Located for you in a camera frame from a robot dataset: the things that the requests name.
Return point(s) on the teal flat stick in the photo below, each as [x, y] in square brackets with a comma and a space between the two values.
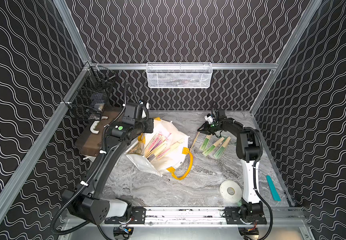
[272, 188]

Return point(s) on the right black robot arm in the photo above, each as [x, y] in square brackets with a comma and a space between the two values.
[249, 150]

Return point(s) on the pink folding fans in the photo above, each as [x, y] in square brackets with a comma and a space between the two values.
[161, 145]

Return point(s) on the white storage box brown lid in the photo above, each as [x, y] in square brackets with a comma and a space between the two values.
[89, 142]

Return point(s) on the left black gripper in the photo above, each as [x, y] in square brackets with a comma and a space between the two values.
[148, 126]

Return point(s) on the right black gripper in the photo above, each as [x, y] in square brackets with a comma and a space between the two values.
[204, 128]

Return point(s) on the white tote bag yellow handles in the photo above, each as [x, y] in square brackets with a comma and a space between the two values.
[168, 164]

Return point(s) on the green folding fan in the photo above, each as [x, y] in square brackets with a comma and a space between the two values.
[213, 146]
[205, 143]
[222, 148]

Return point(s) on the white tape roll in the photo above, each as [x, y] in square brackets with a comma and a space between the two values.
[230, 191]

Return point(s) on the black wire basket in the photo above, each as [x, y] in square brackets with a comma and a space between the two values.
[92, 93]

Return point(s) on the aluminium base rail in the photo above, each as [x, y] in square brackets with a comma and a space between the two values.
[209, 223]

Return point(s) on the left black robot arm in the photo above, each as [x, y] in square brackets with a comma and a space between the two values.
[85, 200]

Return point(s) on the white wire mesh basket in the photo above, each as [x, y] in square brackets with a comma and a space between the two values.
[179, 75]

